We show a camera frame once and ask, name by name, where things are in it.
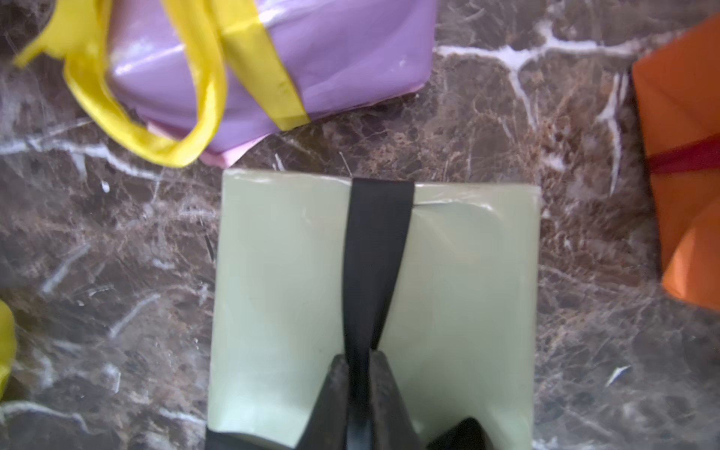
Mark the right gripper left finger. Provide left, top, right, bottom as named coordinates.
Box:
left=296, top=354, right=350, bottom=450

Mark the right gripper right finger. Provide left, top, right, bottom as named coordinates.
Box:
left=369, top=351, right=422, bottom=450

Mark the green gift box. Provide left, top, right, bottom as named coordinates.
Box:
left=207, top=170, right=541, bottom=449

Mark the black ribbon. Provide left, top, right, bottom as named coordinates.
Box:
left=342, top=178, right=414, bottom=449

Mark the yellow ribbon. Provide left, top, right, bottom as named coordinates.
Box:
left=13, top=1, right=309, bottom=168
left=0, top=301, right=17, bottom=397

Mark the purple gift box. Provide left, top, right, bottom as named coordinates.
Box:
left=107, top=1, right=438, bottom=139

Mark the red ribbon on orange box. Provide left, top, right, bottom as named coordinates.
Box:
left=648, top=134, right=720, bottom=174

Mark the orange gift box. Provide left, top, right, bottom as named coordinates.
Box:
left=632, top=16, right=719, bottom=309

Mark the yellow ribbon on purple box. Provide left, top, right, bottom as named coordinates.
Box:
left=13, top=1, right=309, bottom=168

